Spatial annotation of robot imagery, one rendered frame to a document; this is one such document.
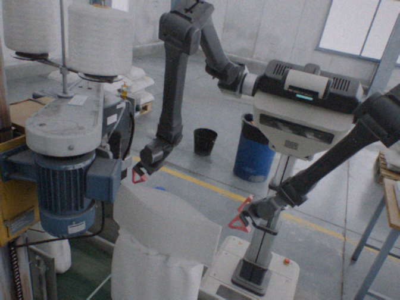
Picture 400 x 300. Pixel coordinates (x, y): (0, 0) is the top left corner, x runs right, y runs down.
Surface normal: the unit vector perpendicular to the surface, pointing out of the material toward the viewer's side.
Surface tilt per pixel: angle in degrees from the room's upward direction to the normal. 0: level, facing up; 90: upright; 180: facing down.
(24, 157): 0
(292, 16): 90
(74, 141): 91
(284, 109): 40
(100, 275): 0
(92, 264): 0
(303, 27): 90
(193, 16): 36
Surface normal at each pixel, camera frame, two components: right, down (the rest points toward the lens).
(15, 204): 0.90, 0.31
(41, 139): -0.20, 0.41
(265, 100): -0.14, -0.45
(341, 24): -0.41, 0.35
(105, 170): 0.14, -0.89
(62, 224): 0.16, 0.50
